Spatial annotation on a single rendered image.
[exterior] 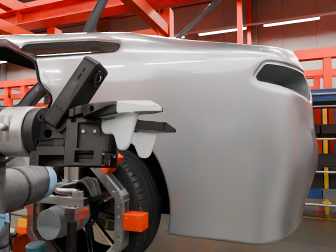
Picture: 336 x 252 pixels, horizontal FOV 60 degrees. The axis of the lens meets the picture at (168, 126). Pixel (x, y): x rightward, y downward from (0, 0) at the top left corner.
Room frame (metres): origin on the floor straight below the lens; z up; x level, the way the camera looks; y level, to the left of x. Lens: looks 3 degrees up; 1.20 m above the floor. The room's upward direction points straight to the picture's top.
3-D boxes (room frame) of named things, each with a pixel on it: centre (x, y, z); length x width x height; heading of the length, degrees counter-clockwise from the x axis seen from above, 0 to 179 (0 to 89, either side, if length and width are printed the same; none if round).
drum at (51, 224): (1.33, 0.46, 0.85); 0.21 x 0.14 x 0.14; 159
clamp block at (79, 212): (1.14, 0.35, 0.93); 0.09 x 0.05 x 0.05; 159
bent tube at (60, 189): (1.25, 0.39, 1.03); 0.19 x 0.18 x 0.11; 159
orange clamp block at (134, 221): (1.29, 0.14, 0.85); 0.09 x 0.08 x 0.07; 69
